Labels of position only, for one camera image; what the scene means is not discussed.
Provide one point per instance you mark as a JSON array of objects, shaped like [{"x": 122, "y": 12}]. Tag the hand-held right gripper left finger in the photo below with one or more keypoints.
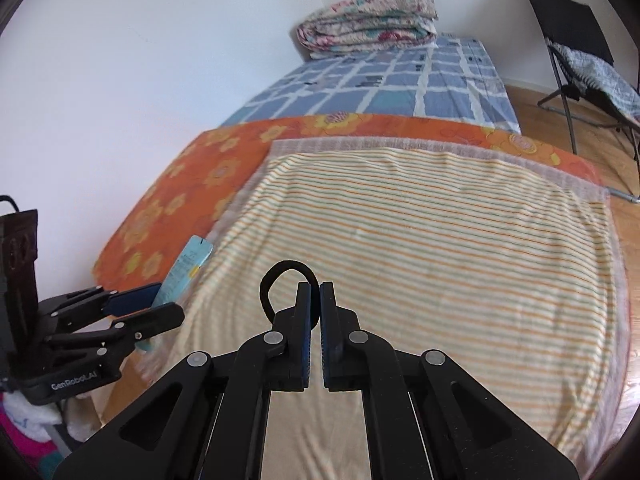
[{"x": 304, "y": 350}]

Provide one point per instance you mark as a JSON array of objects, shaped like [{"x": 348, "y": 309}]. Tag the blue plaid bedsheet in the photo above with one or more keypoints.
[{"x": 350, "y": 90}]

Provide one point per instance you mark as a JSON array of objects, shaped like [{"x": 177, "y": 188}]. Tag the folded floral quilt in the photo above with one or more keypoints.
[{"x": 365, "y": 20}]

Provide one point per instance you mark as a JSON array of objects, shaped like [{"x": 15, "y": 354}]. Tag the orange floral bedsheet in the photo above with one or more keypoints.
[{"x": 200, "y": 175}]

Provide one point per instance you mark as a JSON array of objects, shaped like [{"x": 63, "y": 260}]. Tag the light blue packet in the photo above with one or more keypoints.
[{"x": 187, "y": 265}]

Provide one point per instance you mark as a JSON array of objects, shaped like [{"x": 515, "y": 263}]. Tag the pink patterned clothing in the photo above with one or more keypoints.
[{"x": 25, "y": 457}]

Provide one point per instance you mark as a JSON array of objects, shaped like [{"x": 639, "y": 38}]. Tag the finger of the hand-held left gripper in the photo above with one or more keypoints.
[
  {"x": 132, "y": 296},
  {"x": 155, "y": 317}
]

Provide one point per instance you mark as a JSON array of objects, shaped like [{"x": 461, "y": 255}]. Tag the striped cream towel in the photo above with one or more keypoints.
[{"x": 400, "y": 260}]

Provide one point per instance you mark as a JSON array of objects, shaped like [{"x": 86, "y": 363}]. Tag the black folding chair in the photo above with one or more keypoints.
[{"x": 565, "y": 10}]

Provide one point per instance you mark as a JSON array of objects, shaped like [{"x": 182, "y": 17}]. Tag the grey patterned cushion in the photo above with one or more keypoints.
[{"x": 600, "y": 77}]

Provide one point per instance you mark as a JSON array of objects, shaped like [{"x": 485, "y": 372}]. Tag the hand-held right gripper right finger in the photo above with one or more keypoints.
[{"x": 327, "y": 350}]

